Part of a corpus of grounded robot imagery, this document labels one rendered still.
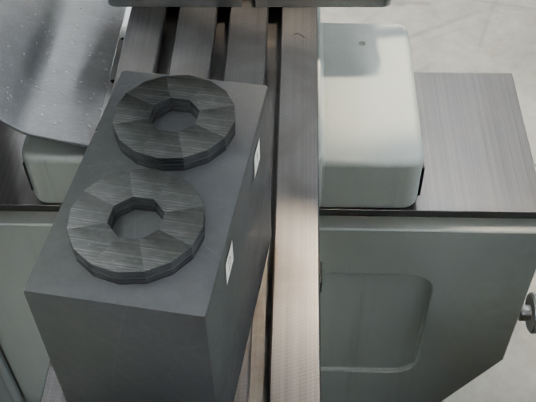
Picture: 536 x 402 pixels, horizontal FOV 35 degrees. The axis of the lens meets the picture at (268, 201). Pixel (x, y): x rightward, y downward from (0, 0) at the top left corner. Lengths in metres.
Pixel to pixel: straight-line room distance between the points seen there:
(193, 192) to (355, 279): 0.65
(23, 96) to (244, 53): 0.26
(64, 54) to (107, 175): 0.52
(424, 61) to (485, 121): 1.23
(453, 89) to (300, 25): 0.32
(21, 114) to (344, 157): 0.38
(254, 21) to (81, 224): 0.53
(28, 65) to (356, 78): 0.42
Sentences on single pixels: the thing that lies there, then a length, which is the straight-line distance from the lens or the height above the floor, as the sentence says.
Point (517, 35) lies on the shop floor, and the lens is 2.60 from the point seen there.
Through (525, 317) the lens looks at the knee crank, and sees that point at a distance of 1.30.
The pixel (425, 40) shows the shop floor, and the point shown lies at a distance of 2.53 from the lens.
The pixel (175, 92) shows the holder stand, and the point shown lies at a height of 1.11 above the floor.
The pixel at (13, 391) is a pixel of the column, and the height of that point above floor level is 0.26.
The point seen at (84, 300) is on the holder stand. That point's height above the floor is 1.09.
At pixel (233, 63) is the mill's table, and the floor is 0.91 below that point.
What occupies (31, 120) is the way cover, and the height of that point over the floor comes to 0.86.
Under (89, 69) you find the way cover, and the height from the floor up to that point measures 0.84.
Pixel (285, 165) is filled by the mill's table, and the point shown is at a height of 0.91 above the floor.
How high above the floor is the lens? 1.53
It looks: 48 degrees down
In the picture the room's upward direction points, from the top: 1 degrees counter-clockwise
